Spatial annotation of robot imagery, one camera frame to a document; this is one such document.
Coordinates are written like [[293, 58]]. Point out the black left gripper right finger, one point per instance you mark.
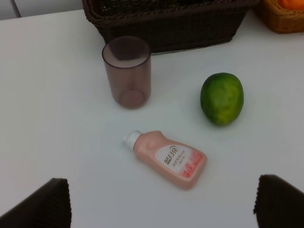
[[278, 204]]

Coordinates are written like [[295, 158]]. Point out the orange tangerine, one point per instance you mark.
[[292, 4]]

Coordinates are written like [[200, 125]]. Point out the dark brown wicker basket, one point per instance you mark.
[[169, 25]]

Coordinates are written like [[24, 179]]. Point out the green lime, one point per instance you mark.
[[222, 98]]

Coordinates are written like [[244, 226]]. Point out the tan wicker basket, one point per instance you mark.
[[278, 16]]

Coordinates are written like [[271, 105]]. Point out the pink detergent bottle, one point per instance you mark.
[[179, 163]]

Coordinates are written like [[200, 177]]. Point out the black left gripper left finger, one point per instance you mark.
[[47, 207]]

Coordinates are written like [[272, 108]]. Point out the translucent purple plastic cup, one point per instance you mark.
[[127, 62]]

